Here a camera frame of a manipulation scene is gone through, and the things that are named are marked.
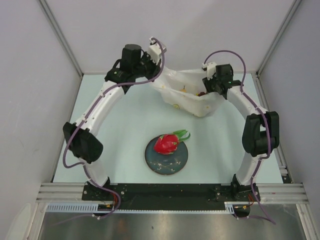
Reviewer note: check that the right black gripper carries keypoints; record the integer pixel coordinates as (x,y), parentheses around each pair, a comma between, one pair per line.
(207,83)

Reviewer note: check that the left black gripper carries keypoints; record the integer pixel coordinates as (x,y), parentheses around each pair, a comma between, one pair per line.
(154,67)

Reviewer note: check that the white printed plastic bag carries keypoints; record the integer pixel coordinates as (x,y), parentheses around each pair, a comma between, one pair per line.
(171,81)

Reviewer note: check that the red fake dragon fruit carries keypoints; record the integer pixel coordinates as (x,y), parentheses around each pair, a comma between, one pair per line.
(168,143)

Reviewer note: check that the dark blue ceramic plate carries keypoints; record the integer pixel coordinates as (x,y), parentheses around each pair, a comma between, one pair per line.
(166,164)

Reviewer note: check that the yellow fake pear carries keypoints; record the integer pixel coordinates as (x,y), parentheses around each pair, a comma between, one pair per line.
(183,90)

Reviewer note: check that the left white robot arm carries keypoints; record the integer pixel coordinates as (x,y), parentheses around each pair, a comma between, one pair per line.
(82,146)

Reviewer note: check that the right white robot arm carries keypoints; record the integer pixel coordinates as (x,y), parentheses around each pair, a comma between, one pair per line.
(261,133)

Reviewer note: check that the dark red fake grapes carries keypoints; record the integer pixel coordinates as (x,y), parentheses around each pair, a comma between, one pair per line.
(200,94)

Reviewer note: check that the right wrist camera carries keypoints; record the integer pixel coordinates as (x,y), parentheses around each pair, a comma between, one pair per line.
(210,69)

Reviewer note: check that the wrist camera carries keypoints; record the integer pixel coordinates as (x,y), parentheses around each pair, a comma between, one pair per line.
(210,69)
(155,50)

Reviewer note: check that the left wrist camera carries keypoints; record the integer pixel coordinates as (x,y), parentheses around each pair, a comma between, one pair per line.
(155,50)

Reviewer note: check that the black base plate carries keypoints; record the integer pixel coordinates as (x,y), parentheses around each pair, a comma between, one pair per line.
(181,197)

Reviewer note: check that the aluminium frame rail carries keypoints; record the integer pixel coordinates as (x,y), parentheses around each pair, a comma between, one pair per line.
(271,193)

